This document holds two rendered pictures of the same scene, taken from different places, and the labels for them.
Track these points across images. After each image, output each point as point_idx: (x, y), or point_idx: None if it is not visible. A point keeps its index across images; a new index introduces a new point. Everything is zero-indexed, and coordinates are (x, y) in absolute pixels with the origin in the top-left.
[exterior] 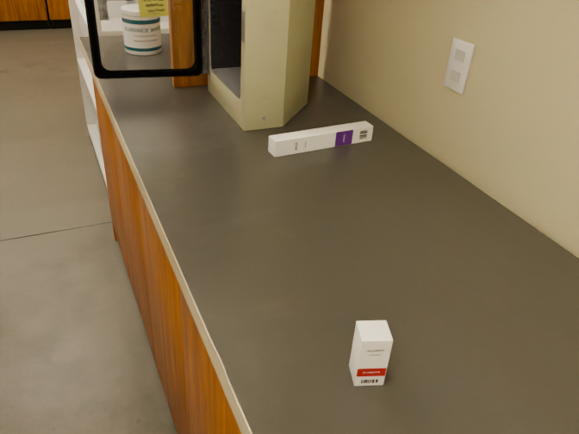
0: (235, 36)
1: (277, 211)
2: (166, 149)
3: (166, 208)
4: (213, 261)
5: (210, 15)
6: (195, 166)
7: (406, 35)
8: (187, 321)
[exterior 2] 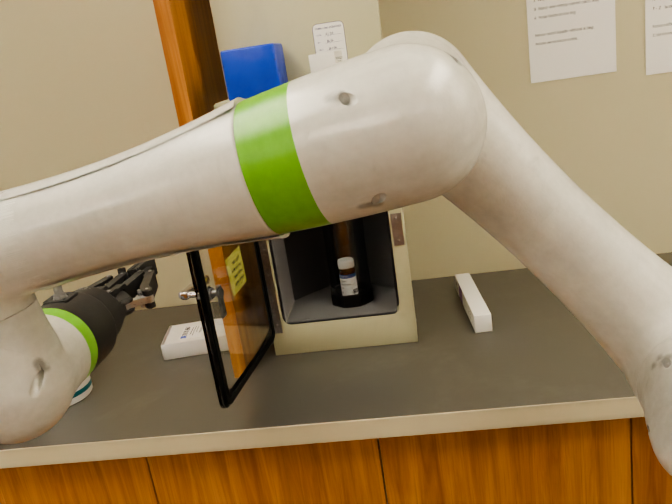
0: (284, 273)
1: None
2: (447, 387)
3: (603, 392)
4: None
5: (274, 259)
6: (501, 372)
7: None
8: (666, 486)
